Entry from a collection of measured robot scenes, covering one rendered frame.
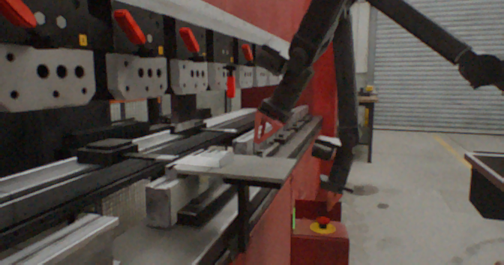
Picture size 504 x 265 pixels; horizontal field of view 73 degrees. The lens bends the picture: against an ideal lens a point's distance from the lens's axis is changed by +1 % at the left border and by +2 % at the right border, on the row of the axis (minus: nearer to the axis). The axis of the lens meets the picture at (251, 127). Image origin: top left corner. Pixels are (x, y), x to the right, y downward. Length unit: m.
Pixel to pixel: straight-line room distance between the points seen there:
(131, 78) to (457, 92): 7.95
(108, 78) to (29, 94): 0.16
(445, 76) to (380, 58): 1.35
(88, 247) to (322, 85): 2.53
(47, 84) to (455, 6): 8.19
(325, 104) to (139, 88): 2.41
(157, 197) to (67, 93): 0.36
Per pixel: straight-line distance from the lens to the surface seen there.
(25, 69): 0.49
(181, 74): 0.77
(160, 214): 0.81
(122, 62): 0.61
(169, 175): 0.85
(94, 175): 0.98
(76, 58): 0.54
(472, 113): 8.44
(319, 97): 2.94
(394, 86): 8.15
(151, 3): 0.71
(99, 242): 0.64
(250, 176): 0.74
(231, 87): 0.98
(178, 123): 0.84
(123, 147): 0.99
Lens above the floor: 1.22
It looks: 9 degrees down
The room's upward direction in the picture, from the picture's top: straight up
